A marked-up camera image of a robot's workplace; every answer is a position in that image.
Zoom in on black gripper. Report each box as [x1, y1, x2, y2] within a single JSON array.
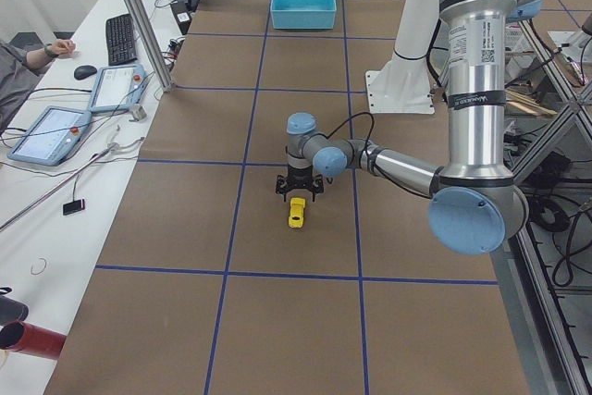
[[276, 166, 324, 202]]

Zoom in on yellow beetle toy car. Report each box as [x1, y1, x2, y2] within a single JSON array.
[[288, 197, 306, 228]]

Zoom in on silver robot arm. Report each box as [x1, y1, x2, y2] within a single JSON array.
[[276, 0, 543, 255]]

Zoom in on person's hand on desk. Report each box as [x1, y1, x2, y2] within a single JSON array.
[[44, 39, 76, 58]]

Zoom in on light blue plastic bin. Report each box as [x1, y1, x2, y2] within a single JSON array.
[[270, 0, 337, 30]]

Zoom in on black keyboard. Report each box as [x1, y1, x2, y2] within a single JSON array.
[[105, 14, 137, 66]]

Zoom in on blue teach pendant upper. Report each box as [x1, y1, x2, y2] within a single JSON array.
[[87, 64, 147, 114]]

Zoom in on blue teach pendant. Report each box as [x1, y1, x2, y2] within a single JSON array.
[[7, 106, 93, 167], [87, 64, 147, 114]]

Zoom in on black computer mouse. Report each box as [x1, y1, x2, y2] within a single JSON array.
[[73, 65, 98, 80]]

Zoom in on small black device on desk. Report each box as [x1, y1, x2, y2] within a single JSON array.
[[62, 199, 86, 216]]

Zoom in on blue teach pendant lower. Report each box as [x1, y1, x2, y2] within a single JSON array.
[[7, 106, 93, 167]]

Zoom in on red cardboard tube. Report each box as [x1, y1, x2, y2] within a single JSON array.
[[1, 321, 67, 360]]

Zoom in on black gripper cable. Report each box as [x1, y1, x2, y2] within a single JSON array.
[[323, 111, 376, 183]]

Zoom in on aluminium frame post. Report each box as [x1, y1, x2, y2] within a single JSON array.
[[123, 0, 173, 93]]

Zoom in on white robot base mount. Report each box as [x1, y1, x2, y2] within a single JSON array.
[[365, 0, 439, 115]]

